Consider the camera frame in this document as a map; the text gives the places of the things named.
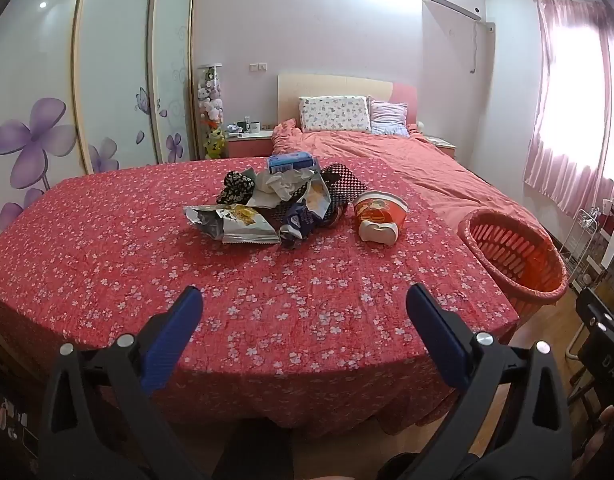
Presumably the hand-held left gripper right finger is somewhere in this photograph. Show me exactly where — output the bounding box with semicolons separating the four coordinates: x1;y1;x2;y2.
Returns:
406;284;573;480

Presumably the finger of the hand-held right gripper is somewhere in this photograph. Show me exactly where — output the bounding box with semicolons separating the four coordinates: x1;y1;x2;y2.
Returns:
574;287;614;335

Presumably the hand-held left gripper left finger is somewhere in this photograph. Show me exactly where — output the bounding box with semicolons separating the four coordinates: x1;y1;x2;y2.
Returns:
39;285;205;480

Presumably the orange plastic basket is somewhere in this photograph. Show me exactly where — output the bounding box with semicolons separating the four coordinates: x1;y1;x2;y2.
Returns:
457;208;569;311

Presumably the silver chip bag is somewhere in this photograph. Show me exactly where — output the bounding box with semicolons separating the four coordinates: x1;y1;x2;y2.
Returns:
183;204;282;245

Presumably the red instant noodle cup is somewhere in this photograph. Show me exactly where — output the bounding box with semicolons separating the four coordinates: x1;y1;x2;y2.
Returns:
352;191;410;246

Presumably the black floral cloth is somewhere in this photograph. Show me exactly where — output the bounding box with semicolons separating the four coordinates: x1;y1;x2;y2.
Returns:
217;171;258;206

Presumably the dark blue wrapper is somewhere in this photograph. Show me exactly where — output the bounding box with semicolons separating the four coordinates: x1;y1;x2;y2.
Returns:
279;202;320;250

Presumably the black checkered packet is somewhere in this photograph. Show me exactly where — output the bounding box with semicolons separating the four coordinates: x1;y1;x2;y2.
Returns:
319;162;370;206

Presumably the white tissue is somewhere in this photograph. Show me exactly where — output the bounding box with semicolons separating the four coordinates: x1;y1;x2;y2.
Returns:
247;167;330;211

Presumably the person's right hand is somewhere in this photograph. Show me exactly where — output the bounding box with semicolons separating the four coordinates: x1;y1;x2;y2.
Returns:
582;404;614;468

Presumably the red floral tablecloth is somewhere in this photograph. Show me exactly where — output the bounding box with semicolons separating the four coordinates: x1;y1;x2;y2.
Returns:
0;157;520;436

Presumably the bed with pink duvet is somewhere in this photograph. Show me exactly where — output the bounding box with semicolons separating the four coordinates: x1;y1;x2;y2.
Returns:
271;119;553;241

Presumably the pink nightstand with mug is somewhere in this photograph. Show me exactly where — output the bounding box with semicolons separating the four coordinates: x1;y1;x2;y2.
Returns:
226;130;275;160

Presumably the pink curtain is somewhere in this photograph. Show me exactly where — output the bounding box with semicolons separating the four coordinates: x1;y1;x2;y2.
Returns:
523;0;614;216

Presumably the pink striped pillow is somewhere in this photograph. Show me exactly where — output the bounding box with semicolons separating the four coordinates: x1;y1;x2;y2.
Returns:
368;99;409;137

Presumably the clear tube of plush toys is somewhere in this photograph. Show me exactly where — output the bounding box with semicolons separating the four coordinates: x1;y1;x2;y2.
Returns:
197;64;225;160

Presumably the white floral pillow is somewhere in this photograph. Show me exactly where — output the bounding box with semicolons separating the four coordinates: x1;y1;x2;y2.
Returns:
298;95;372;134

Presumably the beige pink headboard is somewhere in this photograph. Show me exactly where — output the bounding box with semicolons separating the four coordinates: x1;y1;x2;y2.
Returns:
277;72;418;131

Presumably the wardrobe with flower doors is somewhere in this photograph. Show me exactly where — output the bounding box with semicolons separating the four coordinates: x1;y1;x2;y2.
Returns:
0;0;198;241

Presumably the air conditioner pipe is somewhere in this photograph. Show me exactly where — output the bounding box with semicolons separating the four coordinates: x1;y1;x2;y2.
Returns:
470;20;495;73

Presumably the white air conditioner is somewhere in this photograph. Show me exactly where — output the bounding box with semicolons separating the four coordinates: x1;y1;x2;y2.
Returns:
422;0;485;23

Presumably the white wire rack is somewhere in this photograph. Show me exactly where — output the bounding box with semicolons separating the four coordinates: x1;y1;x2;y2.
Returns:
557;207;600;291

